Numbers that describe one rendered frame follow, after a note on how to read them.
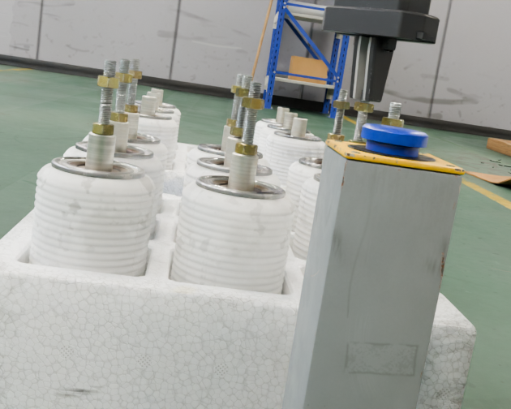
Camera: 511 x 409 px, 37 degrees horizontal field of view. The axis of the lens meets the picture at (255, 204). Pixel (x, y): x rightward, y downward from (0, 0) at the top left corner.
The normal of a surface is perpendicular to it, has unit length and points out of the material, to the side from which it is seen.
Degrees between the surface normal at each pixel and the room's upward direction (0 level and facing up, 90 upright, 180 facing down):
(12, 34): 90
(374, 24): 90
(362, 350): 90
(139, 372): 90
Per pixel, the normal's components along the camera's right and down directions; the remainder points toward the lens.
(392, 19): -0.70, 0.03
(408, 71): 0.03, 0.19
